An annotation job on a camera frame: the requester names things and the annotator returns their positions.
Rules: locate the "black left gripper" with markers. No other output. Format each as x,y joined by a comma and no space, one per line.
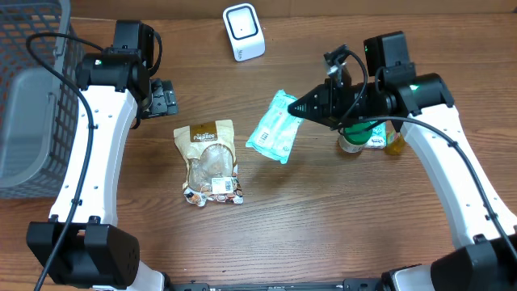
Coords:
166,102

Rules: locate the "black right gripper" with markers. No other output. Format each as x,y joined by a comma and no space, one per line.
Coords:
330,104

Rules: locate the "green tissue canister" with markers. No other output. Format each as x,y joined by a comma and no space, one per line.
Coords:
353,139

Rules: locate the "teal snack packet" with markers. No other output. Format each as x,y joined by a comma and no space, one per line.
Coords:
276,132

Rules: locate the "teal tissue pack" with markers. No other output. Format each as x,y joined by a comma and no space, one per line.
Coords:
378,138

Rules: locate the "brown snack pouch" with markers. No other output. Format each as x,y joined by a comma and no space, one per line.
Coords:
212,171

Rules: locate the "yellow dish soap bottle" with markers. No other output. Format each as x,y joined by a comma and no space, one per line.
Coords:
395,143

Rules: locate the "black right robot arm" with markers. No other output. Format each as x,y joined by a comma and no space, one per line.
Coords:
423,111

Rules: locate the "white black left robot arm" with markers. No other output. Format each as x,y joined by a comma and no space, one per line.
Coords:
80,244

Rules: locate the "white barcode scanner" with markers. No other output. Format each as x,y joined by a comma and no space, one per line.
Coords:
244,32

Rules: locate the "grey plastic mesh basket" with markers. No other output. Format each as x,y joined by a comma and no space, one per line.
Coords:
39,113

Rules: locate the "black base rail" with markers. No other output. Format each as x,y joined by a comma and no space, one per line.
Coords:
365,284

